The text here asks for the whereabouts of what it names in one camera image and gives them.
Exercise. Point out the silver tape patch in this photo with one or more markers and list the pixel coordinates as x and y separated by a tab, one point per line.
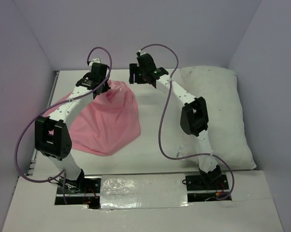
143	191

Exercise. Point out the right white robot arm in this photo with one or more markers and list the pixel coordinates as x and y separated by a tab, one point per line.
194	115

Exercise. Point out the white pillow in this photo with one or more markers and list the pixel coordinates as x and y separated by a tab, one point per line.
218	86

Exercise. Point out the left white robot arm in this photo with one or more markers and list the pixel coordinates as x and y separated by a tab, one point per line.
52	136

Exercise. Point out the pink pillowcase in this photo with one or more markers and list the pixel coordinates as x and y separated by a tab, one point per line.
100	125

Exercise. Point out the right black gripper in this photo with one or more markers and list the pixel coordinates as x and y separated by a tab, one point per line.
134	69

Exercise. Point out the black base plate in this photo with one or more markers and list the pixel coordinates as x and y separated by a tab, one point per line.
87	194
198	192

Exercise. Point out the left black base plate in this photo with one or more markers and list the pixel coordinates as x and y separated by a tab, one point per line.
87	194

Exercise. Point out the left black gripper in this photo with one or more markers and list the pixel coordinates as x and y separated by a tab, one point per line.
106	87

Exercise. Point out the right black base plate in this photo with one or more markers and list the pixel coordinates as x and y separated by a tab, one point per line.
198	192

